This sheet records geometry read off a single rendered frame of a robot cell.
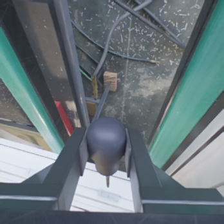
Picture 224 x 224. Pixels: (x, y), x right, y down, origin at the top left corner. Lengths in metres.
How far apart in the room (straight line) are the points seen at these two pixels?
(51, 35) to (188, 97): 0.45
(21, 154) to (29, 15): 0.38
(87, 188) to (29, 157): 0.17
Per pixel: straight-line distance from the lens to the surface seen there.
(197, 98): 0.17
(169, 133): 0.22
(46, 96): 0.28
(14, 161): 0.50
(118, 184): 0.42
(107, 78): 1.30
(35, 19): 0.54
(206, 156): 0.24
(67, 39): 0.56
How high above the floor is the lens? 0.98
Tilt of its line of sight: 35 degrees down
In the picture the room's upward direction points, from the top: 162 degrees counter-clockwise
